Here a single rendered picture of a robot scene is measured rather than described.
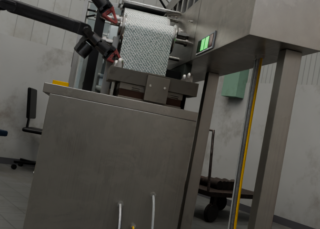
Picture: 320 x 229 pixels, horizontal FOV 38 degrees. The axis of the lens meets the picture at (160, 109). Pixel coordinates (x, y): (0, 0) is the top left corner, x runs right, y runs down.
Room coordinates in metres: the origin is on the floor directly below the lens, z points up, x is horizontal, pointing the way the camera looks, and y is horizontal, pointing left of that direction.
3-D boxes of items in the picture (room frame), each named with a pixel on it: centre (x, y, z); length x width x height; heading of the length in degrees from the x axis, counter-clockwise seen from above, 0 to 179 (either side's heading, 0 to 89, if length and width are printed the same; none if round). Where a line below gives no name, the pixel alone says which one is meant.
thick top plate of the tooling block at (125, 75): (2.12, 0.06, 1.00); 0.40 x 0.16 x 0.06; 100
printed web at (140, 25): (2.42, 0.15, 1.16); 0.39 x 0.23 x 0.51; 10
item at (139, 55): (2.23, 0.12, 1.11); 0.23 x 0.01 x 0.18; 100
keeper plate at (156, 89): (2.03, 0.03, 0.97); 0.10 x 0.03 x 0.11; 100
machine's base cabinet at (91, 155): (3.20, 0.37, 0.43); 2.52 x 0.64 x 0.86; 10
